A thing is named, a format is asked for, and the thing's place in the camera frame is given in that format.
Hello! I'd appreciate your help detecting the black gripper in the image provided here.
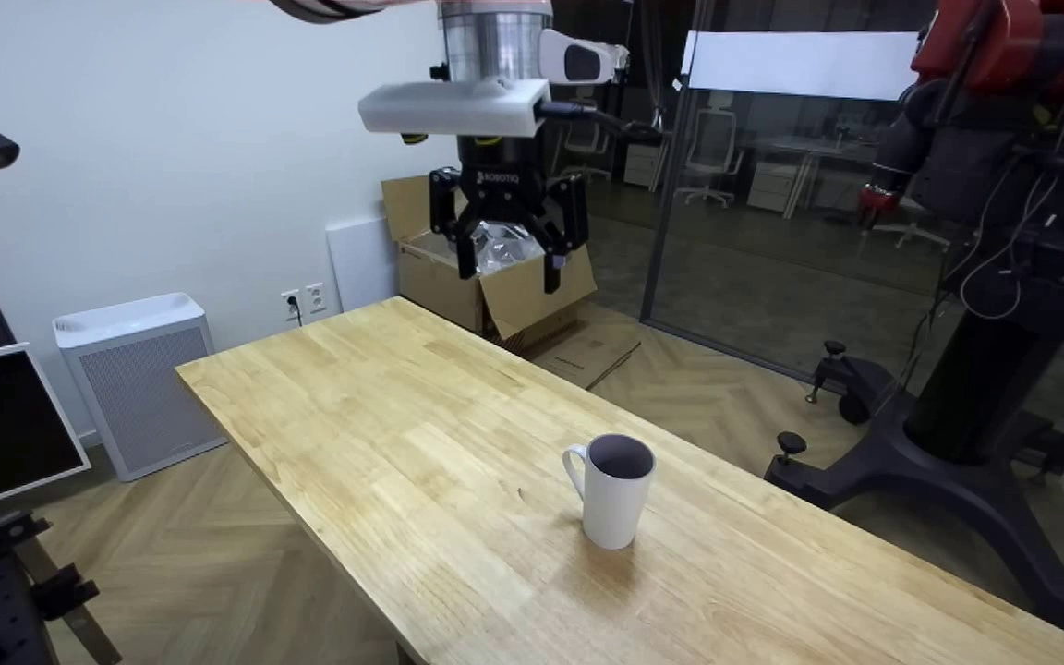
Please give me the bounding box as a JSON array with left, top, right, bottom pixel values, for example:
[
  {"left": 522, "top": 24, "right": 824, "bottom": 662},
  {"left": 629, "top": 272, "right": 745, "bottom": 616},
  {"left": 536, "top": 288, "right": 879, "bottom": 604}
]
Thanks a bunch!
[{"left": 425, "top": 130, "right": 591, "bottom": 296}]

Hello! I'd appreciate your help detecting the white mug with dark inside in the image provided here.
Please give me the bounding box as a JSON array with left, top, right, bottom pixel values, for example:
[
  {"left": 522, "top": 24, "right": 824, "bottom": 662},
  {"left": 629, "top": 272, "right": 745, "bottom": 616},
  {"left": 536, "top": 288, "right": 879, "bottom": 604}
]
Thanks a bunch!
[{"left": 558, "top": 431, "right": 659, "bottom": 552}]

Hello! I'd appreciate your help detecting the clear plastic bag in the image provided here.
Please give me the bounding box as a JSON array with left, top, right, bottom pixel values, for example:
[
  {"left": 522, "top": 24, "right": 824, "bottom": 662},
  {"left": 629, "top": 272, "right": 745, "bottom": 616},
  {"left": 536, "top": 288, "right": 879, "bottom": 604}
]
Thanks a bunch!
[{"left": 468, "top": 216, "right": 545, "bottom": 277}]

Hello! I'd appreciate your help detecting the open cardboard box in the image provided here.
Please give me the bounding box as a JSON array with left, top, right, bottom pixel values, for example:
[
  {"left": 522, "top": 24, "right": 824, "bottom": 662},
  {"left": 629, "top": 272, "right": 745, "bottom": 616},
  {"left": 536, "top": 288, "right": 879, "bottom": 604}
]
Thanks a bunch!
[{"left": 375, "top": 169, "right": 601, "bottom": 347}]

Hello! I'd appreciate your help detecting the flat cardboard sheet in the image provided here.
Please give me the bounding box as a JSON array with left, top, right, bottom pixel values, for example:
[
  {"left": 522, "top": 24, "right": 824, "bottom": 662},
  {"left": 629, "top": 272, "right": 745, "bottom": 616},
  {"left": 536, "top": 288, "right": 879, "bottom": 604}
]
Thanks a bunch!
[{"left": 529, "top": 304, "right": 641, "bottom": 391}]

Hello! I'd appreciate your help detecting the grey office chair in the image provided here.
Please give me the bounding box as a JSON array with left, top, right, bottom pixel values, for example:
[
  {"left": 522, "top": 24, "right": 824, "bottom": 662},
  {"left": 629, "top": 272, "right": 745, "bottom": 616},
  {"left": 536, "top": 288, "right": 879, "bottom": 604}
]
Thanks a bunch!
[{"left": 676, "top": 105, "right": 745, "bottom": 209}]

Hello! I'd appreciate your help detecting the bright white board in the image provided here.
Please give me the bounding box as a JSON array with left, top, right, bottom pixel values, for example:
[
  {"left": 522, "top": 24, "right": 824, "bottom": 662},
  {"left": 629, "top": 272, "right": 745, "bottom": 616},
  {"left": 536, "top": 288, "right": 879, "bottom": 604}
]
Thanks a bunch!
[{"left": 676, "top": 24, "right": 923, "bottom": 104}]

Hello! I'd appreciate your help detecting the red office chair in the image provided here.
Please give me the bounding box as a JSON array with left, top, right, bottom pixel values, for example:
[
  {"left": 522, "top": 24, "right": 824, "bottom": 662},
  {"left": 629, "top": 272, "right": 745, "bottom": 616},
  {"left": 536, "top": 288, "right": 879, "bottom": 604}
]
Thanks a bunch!
[{"left": 852, "top": 179, "right": 949, "bottom": 259}]

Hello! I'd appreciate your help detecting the black caster foot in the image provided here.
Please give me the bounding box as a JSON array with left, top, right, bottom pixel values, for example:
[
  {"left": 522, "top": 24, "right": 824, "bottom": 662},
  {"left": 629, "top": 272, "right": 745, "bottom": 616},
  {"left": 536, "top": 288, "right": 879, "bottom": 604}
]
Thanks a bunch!
[{"left": 809, "top": 337, "right": 895, "bottom": 429}]

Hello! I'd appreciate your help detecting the white air purifier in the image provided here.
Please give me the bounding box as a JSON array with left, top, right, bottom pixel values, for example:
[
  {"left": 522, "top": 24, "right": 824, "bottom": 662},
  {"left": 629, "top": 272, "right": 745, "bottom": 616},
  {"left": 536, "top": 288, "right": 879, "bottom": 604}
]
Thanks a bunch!
[{"left": 49, "top": 288, "right": 228, "bottom": 483}]

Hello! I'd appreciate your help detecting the red and black robot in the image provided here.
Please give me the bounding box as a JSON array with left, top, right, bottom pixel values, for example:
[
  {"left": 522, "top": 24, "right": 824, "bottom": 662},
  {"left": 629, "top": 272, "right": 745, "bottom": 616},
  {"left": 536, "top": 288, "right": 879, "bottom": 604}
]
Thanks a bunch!
[{"left": 856, "top": 0, "right": 1064, "bottom": 374}]

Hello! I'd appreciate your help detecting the white wrist mount plate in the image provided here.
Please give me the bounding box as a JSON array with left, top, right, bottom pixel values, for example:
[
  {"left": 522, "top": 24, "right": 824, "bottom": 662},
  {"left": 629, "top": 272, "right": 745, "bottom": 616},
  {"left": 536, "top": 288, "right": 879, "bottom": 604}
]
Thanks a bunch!
[{"left": 355, "top": 76, "right": 555, "bottom": 141}]

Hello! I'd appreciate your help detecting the white wall panel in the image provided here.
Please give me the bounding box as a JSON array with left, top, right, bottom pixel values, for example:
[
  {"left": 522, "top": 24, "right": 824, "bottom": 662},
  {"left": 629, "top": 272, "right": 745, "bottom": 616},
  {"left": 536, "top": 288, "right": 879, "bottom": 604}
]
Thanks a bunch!
[{"left": 322, "top": 213, "right": 400, "bottom": 318}]

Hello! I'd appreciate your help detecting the black glass wall post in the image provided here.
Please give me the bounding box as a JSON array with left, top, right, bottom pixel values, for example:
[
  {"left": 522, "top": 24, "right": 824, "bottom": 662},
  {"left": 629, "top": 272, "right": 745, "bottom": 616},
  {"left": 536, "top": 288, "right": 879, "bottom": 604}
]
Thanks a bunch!
[{"left": 634, "top": 0, "right": 717, "bottom": 323}]

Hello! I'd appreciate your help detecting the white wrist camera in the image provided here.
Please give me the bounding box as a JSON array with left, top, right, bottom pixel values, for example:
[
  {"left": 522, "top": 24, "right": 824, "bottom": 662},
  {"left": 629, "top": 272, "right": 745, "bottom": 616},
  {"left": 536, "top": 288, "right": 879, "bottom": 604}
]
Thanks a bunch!
[{"left": 540, "top": 24, "right": 633, "bottom": 89}]

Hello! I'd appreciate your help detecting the black wheeled pedestal base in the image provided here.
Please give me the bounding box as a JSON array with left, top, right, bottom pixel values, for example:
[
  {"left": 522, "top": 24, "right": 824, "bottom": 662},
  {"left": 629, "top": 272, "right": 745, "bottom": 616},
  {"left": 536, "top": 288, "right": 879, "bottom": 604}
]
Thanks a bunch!
[{"left": 766, "top": 307, "right": 1064, "bottom": 658}]

